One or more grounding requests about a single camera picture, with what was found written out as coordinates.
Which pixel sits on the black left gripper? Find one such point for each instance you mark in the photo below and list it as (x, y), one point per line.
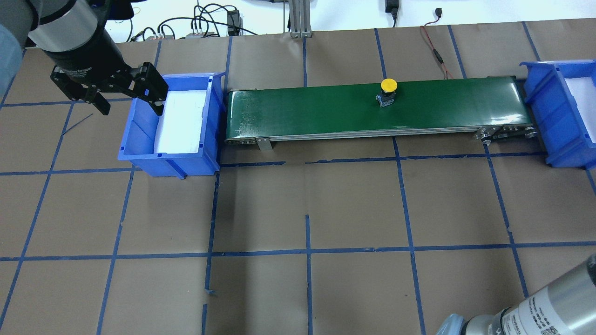
(85, 55)

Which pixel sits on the yellow push button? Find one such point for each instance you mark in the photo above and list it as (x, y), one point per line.
(387, 92)

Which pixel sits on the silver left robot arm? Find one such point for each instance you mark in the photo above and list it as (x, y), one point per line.
(51, 25)

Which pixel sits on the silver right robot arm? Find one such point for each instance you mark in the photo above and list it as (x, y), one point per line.
(566, 306)

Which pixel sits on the white foam pad left bin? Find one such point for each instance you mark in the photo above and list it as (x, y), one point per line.
(180, 126)

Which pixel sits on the white foam pad bin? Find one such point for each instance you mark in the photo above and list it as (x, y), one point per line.
(583, 90)
(180, 126)

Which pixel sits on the blue left storage bin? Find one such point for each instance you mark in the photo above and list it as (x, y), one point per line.
(137, 145)

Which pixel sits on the blue storage bin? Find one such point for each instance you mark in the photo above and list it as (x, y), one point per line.
(555, 111)
(137, 145)

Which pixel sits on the black power adapter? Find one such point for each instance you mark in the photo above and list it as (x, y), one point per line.
(234, 22)

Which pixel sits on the green conveyor belt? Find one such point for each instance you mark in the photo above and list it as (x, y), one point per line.
(492, 109)

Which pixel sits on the blue right storage bin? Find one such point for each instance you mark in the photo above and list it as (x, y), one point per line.
(555, 111)

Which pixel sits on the white foam pad right bin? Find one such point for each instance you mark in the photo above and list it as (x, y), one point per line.
(583, 90)

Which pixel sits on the aluminium frame post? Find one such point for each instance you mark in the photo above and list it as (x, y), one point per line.
(300, 18)

